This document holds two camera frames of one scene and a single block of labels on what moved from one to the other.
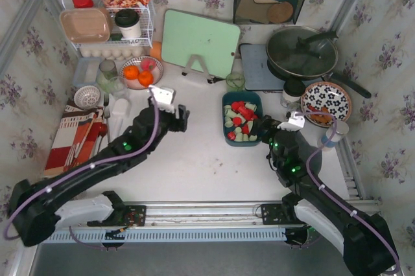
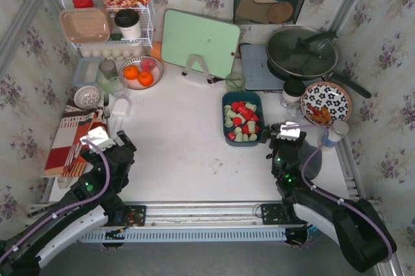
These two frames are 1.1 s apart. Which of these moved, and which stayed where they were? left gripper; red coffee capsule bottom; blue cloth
Moved: left gripper
Stayed: red coffee capsule bottom; blue cloth
